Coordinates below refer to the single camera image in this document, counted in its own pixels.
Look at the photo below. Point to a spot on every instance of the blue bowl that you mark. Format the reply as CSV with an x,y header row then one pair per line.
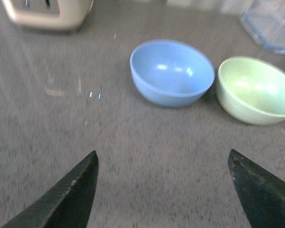
x,y
169,73

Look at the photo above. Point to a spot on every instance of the clear plastic storage container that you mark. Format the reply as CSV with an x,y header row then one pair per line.
x,y
265,22

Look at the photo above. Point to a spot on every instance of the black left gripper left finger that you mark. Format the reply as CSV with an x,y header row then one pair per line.
x,y
67,204

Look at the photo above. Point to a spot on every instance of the green bowl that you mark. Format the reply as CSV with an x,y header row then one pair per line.
x,y
251,90

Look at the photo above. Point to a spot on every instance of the cream two-slot toaster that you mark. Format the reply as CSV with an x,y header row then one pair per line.
x,y
55,15

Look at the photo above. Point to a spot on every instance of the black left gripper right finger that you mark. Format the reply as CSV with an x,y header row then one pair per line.
x,y
261,194

